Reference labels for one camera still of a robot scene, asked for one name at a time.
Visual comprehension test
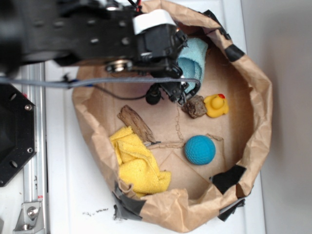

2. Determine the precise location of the brown wood piece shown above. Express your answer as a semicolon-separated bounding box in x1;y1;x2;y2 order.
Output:
117;105;156;143

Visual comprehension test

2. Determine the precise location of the white tray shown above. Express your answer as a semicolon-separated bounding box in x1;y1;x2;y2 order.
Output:
45;0;266;234

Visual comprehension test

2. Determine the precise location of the yellow cloth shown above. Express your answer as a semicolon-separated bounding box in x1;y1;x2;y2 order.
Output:
110;126;172;197

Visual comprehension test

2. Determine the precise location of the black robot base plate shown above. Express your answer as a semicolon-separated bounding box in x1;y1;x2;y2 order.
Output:
0;84;36;187

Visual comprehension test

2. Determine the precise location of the grey sleeved cable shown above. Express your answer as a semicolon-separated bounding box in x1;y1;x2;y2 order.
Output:
0;76;201;99

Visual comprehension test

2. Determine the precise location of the metal corner bracket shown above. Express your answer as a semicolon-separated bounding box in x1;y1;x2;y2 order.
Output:
13;201;45;234

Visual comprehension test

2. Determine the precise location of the blue dimpled ball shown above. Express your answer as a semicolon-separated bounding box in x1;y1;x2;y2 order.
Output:
184;135;216;165

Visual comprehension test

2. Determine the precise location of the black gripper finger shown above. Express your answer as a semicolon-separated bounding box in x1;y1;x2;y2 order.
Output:
161;81;191;105
174;31;188;52

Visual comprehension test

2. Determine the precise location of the grey brown rock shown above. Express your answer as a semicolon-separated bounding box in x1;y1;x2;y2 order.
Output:
182;95;207;118

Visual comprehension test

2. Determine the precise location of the yellow rubber duck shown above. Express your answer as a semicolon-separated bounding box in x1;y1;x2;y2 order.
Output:
204;94;229;118

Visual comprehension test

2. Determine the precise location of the brown paper bag bin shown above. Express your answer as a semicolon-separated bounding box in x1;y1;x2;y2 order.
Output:
72;0;273;233

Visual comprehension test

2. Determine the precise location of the aluminium extrusion rail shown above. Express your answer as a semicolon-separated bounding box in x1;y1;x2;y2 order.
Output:
20;60;47;234

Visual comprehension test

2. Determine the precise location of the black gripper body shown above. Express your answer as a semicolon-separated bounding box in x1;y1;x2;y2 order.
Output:
105;9;182;76

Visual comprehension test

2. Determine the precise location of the light blue cloth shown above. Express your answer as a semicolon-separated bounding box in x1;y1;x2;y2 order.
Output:
177;38;208;84

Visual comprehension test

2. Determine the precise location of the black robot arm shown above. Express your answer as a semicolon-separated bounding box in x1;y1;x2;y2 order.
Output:
0;0;194;104

